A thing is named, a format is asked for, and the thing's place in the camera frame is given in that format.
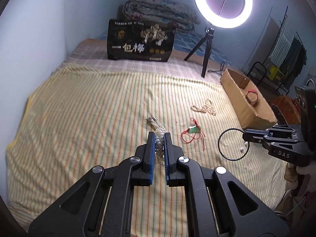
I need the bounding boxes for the beige bead necklace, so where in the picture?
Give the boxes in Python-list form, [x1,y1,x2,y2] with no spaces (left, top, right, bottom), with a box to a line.
[191,98,217,116]

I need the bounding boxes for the yellow striped bedsheet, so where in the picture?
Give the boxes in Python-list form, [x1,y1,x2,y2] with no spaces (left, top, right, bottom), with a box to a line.
[6,62,287,237]

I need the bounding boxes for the clear bead twisted necklace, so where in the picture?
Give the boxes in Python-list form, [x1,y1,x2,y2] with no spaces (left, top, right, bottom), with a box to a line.
[147,116,168,171]

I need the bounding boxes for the ring light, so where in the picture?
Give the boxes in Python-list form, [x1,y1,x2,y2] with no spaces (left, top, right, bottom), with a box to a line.
[193,0,253,29]

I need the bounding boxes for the dark hanging clothes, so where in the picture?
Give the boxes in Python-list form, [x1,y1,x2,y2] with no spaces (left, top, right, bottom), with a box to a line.
[284,38,307,84]

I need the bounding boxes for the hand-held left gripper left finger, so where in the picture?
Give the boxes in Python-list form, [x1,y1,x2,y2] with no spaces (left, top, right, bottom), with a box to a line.
[28,131,158,237]

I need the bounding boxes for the black tripod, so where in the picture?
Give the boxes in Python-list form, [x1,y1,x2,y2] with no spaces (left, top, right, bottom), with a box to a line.
[184,27,215,78]

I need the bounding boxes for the person's right forearm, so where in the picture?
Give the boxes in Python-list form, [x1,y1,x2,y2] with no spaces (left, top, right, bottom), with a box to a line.
[284,164,316,198]

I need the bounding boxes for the black printed bag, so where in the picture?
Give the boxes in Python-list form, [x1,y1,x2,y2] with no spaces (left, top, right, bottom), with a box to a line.
[107,18,176,62]

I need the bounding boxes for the folded floral quilt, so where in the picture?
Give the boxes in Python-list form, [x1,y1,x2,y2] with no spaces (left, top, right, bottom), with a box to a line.
[117,0,200,32]

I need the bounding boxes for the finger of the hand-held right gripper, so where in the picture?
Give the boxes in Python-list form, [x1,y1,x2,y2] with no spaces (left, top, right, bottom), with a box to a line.
[243,128,311,167]
[265,125,303,139]

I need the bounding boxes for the striped towel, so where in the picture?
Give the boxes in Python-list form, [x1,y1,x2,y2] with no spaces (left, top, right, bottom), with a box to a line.
[268,27,295,66]

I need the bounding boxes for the cardboard box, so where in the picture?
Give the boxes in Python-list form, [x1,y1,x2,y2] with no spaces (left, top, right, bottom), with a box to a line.
[220,68,278,129]

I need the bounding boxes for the yellow box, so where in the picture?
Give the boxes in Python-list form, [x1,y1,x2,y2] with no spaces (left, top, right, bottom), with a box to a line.
[268,65,284,81]

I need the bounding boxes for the black cable with switch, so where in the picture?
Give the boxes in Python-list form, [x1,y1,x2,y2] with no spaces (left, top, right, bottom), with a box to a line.
[207,61,226,75]

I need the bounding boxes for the red bracelet in box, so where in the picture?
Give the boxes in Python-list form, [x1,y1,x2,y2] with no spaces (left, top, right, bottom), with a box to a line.
[245,90,259,103]

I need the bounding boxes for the orange cloth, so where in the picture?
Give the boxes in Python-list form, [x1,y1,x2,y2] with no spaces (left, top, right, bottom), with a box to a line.
[270,96,302,125]

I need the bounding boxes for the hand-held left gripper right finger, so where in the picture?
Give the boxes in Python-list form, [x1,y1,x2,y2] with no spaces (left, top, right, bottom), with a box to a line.
[164,132,290,237]

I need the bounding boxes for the black clothes rack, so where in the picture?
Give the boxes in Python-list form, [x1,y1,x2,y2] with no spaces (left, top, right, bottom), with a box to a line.
[247,6,308,95]

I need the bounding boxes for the red string jade pendant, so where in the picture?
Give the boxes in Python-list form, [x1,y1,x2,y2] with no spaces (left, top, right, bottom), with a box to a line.
[181,118,206,151]

